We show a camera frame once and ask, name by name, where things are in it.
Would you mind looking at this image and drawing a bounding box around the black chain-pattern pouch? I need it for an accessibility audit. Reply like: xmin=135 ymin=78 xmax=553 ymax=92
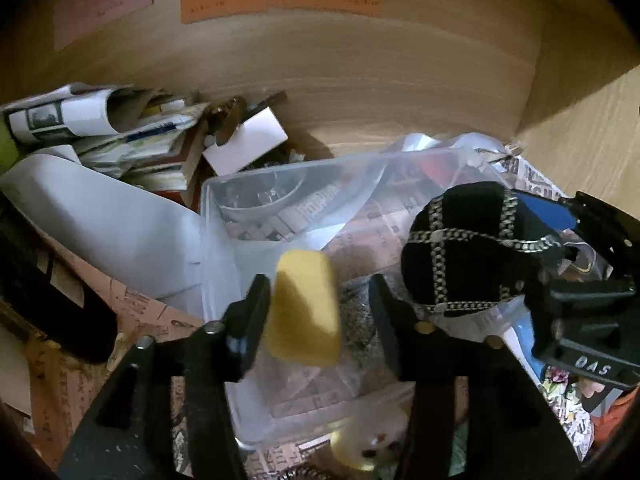
xmin=400 ymin=182 xmax=566 ymax=318

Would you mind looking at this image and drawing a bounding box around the yellow white round plush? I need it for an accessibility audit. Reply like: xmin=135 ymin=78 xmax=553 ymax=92
xmin=330 ymin=404 xmax=409 ymax=472

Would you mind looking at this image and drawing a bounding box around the yellow sponge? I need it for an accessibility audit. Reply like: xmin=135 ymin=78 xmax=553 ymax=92
xmin=264 ymin=250 xmax=342 ymax=368

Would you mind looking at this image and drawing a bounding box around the white rolled paper sheet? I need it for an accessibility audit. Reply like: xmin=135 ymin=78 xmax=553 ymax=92
xmin=1 ymin=145 xmax=203 ymax=316

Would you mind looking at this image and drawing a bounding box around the dark wine bottle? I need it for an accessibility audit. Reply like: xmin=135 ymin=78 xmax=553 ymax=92
xmin=1 ymin=197 xmax=117 ymax=364

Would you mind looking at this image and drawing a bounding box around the clear plastic storage box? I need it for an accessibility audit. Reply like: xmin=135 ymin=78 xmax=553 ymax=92
xmin=201 ymin=148 xmax=506 ymax=448

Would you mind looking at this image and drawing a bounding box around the rolled newspaper stack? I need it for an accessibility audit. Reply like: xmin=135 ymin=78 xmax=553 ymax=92
xmin=1 ymin=82 xmax=210 ymax=192

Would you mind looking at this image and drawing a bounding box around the white paper card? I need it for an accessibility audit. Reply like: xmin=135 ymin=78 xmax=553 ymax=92
xmin=203 ymin=107 xmax=288 ymax=176

